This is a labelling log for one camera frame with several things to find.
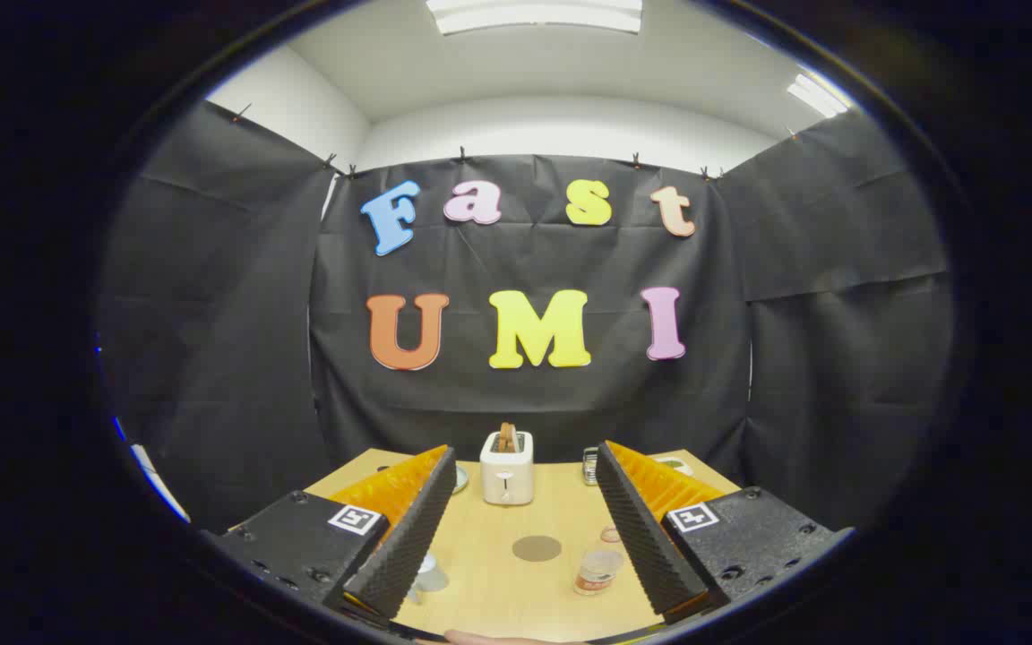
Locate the cream toaster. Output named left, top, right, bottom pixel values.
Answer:
left=479, top=430, right=535, bottom=506

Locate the white cup with handle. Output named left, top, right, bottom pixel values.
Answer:
left=408, top=553, right=451, bottom=603

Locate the wooden table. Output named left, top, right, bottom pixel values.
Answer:
left=229, top=448, right=741, bottom=642

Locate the ceiling light panel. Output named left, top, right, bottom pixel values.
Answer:
left=426, top=0, right=642, bottom=35
left=787, top=73, right=850, bottom=117

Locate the round brown coaster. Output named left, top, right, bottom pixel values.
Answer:
left=512, top=536, right=563, bottom=563

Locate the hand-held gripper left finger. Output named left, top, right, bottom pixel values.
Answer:
left=202, top=444, right=459, bottom=628

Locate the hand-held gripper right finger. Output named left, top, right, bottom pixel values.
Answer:
left=595, top=440, right=856, bottom=625

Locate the black backdrop cloth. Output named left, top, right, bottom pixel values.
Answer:
left=97, top=100, right=956, bottom=534

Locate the clear plastic juice bottle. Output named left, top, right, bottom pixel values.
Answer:
left=573, top=548, right=626, bottom=596

